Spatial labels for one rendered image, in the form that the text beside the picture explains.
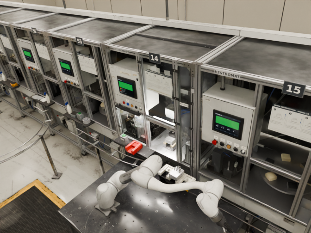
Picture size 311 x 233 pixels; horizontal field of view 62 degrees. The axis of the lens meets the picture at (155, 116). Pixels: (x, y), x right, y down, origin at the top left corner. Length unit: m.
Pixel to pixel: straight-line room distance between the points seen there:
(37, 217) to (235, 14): 4.94
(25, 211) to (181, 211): 2.21
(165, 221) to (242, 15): 4.34
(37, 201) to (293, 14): 5.11
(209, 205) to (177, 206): 0.81
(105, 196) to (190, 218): 0.81
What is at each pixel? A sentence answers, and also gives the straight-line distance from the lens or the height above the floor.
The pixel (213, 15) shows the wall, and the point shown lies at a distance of 6.00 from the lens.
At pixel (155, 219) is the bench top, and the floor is 0.68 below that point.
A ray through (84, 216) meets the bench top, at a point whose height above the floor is 0.68.
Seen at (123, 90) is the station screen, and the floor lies 1.58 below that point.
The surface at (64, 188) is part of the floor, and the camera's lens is 4.06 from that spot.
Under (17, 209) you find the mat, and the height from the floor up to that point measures 0.01.
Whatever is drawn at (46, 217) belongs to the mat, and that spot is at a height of 0.01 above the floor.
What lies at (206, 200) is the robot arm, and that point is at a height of 1.33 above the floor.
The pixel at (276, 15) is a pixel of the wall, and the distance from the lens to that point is 5.51.
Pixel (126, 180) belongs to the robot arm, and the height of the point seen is 0.99.
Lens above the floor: 2.79
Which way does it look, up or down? 33 degrees down
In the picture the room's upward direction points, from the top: 5 degrees counter-clockwise
